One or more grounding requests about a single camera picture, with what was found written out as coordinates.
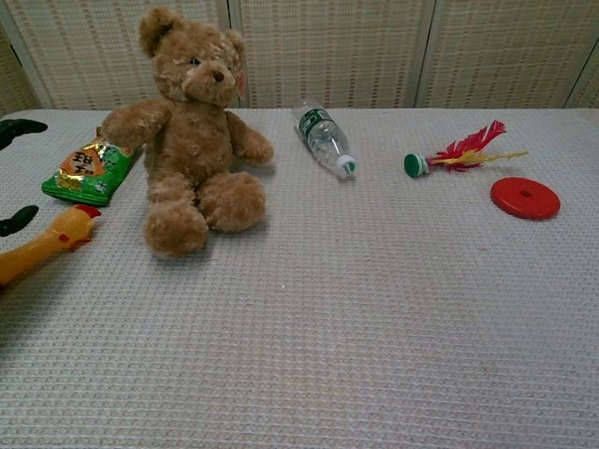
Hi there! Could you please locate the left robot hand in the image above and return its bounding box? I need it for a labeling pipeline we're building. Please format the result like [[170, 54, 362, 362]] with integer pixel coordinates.
[[0, 118, 50, 239]]

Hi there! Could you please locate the brown plush teddy bear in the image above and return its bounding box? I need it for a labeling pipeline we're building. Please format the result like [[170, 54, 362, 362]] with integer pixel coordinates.
[[100, 5, 275, 259]]

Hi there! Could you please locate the woven folding screen panel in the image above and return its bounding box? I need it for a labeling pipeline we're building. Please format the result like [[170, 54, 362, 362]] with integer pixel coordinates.
[[0, 8, 52, 118], [416, 0, 599, 110], [0, 0, 235, 111], [565, 60, 599, 110], [228, 0, 436, 110]]

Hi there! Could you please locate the green snack bag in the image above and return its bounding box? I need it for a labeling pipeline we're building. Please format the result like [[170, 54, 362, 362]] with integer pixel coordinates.
[[40, 126, 142, 209]]

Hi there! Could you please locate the yellow rubber chicken toy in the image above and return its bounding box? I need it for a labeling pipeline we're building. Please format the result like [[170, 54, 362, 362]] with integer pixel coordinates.
[[0, 204, 103, 294]]

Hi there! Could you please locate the clear plastic water bottle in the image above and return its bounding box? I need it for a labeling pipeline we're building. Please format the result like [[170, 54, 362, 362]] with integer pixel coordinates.
[[292, 98, 358, 181]]

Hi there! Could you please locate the white woven tablecloth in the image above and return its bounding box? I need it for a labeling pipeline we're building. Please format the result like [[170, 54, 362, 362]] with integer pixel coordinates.
[[0, 107, 599, 449]]

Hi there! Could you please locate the red feather shuttlecock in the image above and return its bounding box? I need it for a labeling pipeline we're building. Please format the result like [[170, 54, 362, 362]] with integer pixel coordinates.
[[403, 120, 531, 180]]

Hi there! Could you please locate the red plastic disc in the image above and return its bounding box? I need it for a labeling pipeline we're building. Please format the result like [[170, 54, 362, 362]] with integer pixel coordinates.
[[489, 177, 562, 222]]

